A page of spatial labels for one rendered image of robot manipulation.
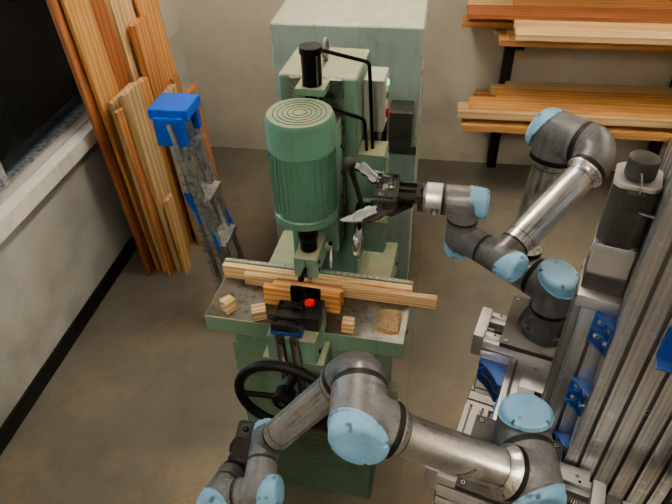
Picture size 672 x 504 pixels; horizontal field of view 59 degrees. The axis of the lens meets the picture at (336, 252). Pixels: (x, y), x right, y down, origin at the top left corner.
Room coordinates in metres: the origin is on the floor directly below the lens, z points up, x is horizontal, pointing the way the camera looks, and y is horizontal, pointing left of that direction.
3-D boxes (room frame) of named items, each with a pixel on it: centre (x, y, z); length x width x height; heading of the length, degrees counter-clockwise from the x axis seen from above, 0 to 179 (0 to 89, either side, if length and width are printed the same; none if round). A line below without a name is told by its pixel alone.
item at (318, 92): (1.49, 0.05, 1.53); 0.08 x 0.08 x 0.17; 77
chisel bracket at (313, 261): (1.37, 0.07, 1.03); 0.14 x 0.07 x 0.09; 167
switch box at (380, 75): (1.63, -0.13, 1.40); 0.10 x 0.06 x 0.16; 167
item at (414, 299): (1.33, 0.00, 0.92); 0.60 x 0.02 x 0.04; 77
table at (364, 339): (1.24, 0.10, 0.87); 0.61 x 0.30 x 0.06; 77
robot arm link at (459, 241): (1.15, -0.32, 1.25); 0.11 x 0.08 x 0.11; 37
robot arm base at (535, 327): (1.24, -0.63, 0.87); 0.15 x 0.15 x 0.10
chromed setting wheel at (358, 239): (1.45, -0.07, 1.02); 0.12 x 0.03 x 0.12; 167
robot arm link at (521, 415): (0.78, -0.41, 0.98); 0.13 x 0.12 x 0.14; 175
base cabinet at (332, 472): (1.47, 0.05, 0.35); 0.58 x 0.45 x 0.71; 167
